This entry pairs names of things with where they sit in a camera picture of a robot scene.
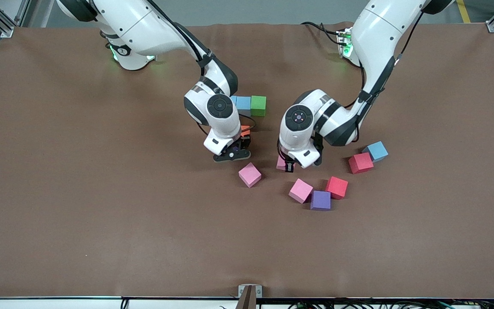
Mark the light blue foam cube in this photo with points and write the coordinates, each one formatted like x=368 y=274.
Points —
x=233 y=101
x=243 y=105
x=376 y=150

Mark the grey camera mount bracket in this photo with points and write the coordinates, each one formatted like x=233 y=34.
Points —
x=249 y=296

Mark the red foam cube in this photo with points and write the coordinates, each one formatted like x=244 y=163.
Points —
x=337 y=187
x=360 y=163

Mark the white table edge rail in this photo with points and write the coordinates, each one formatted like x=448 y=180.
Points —
x=37 y=304

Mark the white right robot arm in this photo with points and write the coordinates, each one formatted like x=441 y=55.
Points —
x=144 y=21

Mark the pink foam cube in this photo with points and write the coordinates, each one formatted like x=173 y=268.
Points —
x=280 y=164
x=301 y=191
x=249 y=174

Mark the orange foam cube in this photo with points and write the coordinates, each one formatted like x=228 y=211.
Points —
x=245 y=128

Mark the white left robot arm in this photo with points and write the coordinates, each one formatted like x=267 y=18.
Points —
x=375 y=30

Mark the brown table cover sheet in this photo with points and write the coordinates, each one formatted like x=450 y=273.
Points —
x=58 y=240

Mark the green foam cube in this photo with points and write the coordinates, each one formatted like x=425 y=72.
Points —
x=258 y=106

